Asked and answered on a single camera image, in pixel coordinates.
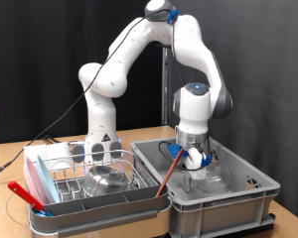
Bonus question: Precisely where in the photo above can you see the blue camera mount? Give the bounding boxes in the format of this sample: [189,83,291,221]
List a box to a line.
[167,142,214,168]

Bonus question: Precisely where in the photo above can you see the red handled utensil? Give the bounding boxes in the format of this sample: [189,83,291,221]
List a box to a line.
[7,180,46,212]

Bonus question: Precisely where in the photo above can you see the pink plate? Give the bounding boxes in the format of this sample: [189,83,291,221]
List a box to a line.
[24,155,49,206]

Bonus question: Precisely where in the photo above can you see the long black hanging cable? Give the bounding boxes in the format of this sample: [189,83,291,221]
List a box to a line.
[0,8,187,178]

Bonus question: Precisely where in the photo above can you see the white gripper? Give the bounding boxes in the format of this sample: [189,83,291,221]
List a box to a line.
[183,147,207,181]

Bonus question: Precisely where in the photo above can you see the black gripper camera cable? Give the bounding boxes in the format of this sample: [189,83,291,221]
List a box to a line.
[157,140,213,173]

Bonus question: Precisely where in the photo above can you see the blue handled utensil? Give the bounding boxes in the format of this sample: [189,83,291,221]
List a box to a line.
[34,208,54,218]

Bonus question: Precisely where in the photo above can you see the white box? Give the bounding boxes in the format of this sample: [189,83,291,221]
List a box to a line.
[23,142,74,173]

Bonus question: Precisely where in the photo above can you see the grey plastic crate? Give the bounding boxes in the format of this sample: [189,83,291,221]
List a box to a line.
[130,133,281,238]

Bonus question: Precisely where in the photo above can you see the vertical metal pole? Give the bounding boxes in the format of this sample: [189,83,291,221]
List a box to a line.
[160,46,172,126]

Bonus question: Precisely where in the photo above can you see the black backdrop curtain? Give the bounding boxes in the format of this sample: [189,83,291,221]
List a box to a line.
[0,0,165,145]

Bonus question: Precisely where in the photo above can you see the light blue plate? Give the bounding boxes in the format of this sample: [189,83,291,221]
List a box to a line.
[36,154,62,204]

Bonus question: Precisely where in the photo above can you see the dark grey backdrop curtain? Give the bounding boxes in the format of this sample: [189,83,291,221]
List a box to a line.
[167,0,298,224]

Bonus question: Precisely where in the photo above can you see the clear wine glass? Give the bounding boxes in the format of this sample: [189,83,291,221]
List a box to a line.
[181,161,232,194]

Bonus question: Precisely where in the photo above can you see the black cables on table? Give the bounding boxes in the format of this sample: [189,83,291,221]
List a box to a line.
[41,134,63,145]

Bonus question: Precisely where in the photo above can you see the stainless steel bowl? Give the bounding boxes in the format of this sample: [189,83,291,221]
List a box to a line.
[82,165,131,197]

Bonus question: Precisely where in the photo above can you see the grey wire dish rack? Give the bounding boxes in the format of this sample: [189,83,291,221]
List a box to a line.
[27,149,173,238]

